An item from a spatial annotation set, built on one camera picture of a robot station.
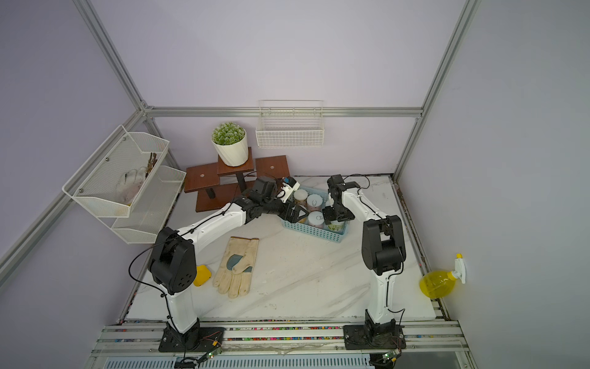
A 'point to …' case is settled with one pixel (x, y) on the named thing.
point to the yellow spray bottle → (439, 284)
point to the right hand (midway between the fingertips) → (339, 221)
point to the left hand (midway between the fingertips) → (299, 210)
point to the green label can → (336, 226)
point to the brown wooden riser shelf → (218, 184)
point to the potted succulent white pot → (232, 143)
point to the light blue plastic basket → (303, 227)
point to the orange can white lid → (314, 202)
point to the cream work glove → (233, 274)
